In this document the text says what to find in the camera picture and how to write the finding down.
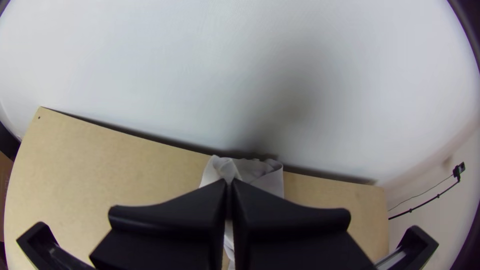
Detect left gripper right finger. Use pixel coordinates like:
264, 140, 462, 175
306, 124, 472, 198
229, 178, 377, 270

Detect black cable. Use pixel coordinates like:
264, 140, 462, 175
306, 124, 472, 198
388, 176, 461, 221

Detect white t-shirt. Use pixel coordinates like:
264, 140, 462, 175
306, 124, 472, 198
198, 154, 285, 270

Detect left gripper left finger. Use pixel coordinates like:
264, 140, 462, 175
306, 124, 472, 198
89, 178, 229, 270

